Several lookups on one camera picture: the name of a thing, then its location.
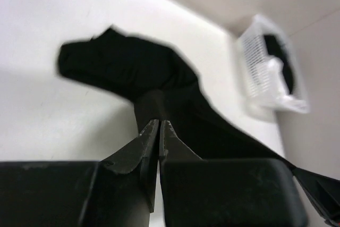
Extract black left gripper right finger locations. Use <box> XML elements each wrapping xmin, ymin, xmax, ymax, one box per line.
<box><xmin>159</xmin><ymin>121</ymin><xmax>308</xmax><ymax>226</ymax></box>

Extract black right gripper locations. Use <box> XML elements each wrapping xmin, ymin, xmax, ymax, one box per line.
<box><xmin>293</xmin><ymin>168</ymin><xmax>340</xmax><ymax>224</ymax></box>

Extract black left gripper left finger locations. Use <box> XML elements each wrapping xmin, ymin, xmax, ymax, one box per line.
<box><xmin>1</xmin><ymin>120</ymin><xmax>159</xmax><ymax>226</ymax></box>

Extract black tank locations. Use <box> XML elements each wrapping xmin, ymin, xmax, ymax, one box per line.
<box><xmin>263</xmin><ymin>34</ymin><xmax>295</xmax><ymax>94</ymax></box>
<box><xmin>57</xmin><ymin>27</ymin><xmax>295</xmax><ymax>172</ymax></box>

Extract white tank top in basket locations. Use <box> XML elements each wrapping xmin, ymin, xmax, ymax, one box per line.
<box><xmin>268</xmin><ymin>57</ymin><xmax>307</xmax><ymax>113</ymax></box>

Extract black tank top in basket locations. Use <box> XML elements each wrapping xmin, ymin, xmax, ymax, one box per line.
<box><xmin>263</xmin><ymin>34</ymin><xmax>295</xmax><ymax>94</ymax></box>

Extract white plastic laundry basket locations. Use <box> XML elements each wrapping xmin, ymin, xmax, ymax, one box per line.
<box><xmin>236</xmin><ymin>14</ymin><xmax>310</xmax><ymax>114</ymax></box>

